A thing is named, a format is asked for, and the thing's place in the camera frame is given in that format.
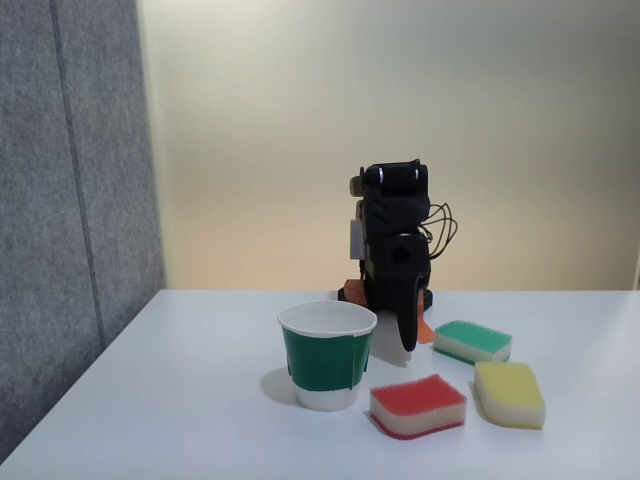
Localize white paper cup green band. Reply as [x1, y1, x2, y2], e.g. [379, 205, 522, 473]
[277, 299, 379, 413]

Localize red and white sponge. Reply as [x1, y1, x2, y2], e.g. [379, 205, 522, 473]
[369, 374, 468, 441]

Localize thin black cable loops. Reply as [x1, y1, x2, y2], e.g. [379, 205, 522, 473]
[422, 201, 460, 260]

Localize green and white sponge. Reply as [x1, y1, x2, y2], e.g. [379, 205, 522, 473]
[432, 319, 514, 367]

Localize yellow and white sponge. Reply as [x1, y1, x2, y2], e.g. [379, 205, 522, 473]
[473, 360, 547, 431]

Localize grey felt partition panel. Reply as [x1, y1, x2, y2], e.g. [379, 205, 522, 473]
[0, 0, 167, 454]

